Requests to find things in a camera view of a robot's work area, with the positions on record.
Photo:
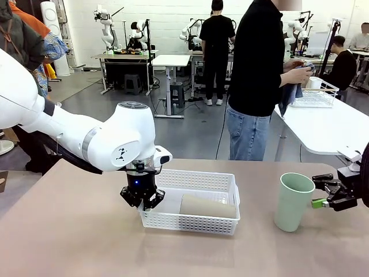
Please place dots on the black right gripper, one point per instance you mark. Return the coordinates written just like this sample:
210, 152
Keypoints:
351, 181

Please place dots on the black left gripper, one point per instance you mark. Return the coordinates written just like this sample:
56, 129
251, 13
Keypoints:
141, 184

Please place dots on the pale green plastic cup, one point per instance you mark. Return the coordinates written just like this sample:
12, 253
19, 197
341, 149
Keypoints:
291, 207

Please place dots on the white perforated plastic basket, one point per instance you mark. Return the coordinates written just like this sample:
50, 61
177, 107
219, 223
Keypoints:
201, 222

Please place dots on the beige plastic cup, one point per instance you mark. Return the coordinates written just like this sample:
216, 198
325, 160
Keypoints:
207, 206

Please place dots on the blue cleaning cloth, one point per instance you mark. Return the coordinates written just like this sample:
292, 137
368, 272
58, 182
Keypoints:
288, 96

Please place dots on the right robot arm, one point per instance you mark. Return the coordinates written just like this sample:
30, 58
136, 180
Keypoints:
365, 179

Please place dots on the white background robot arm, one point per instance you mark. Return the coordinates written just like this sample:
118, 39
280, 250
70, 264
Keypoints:
106, 31
138, 31
191, 31
294, 34

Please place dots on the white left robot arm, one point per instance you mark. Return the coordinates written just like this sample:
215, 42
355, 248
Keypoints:
115, 135

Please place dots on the person's right forearm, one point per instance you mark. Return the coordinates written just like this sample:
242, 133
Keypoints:
285, 79

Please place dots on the person's right hand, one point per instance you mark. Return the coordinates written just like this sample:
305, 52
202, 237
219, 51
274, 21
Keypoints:
301, 76

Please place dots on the person's left hand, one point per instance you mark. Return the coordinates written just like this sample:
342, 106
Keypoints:
292, 65

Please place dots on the white side table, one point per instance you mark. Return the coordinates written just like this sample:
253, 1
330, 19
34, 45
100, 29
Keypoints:
325, 130

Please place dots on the grey plastic stool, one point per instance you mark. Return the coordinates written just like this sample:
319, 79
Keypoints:
133, 83
176, 93

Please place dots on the seated person in black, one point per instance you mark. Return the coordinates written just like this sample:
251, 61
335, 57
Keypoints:
343, 66

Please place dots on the brown flat board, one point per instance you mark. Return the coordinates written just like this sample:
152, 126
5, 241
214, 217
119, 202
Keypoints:
3, 181

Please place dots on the white standing desk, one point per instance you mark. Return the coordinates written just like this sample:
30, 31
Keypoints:
170, 60

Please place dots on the background work table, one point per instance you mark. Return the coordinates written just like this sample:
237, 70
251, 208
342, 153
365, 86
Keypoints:
124, 57

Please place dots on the white round fan base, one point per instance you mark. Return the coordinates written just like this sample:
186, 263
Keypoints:
5, 147

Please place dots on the person in black sweater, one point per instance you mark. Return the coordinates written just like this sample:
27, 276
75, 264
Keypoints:
253, 57

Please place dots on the seated person in grey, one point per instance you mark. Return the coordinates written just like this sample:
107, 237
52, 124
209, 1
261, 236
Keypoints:
360, 39

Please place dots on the person in black t-shirt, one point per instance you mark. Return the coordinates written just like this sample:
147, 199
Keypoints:
216, 43

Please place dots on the white tower fan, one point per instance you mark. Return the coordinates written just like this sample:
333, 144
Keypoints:
54, 29

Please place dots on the person in green vest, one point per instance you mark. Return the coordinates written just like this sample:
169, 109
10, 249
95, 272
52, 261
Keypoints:
20, 37

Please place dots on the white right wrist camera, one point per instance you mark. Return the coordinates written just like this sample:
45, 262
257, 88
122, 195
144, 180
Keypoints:
353, 164

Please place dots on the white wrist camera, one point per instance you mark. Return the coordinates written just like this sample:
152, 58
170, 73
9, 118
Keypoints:
164, 157
353, 164

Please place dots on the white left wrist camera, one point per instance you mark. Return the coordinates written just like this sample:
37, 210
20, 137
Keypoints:
164, 157

